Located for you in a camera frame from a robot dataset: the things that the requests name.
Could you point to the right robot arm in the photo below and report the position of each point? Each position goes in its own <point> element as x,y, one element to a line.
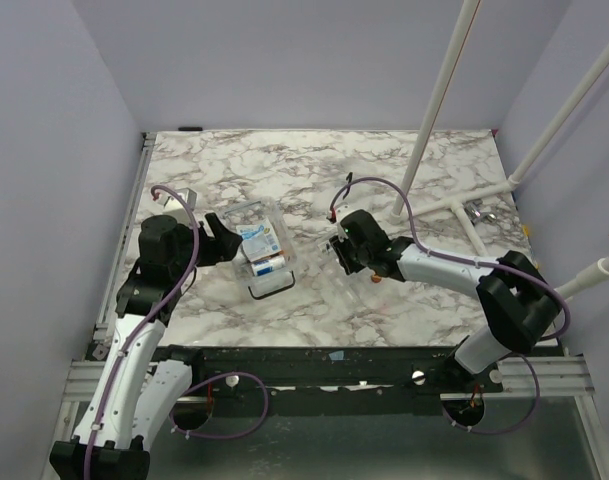
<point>517,304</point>

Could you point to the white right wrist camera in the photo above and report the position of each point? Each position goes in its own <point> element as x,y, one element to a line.
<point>339,212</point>

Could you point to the white pvc pipe frame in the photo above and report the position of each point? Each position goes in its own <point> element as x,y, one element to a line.
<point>554,143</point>

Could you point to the clear plastic medicine box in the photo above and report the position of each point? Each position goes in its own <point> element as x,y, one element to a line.
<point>254,212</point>

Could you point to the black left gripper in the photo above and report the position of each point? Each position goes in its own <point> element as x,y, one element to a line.
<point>223,247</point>

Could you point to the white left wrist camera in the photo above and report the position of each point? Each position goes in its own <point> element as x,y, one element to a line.
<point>177,205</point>

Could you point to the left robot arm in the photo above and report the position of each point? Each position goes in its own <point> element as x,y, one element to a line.
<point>115,435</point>

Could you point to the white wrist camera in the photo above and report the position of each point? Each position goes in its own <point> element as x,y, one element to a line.
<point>339,212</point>
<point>177,205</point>

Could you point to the blue white gauze dressing pack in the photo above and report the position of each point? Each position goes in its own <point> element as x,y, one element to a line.
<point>258,240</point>

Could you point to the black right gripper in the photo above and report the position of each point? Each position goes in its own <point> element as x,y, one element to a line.
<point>343,251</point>

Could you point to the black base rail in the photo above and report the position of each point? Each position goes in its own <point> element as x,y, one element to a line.
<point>299,381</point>

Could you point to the metal clamp on pipe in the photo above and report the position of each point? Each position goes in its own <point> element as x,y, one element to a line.
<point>477,214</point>

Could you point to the white gauze roll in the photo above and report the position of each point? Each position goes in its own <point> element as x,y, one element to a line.
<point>268,265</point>

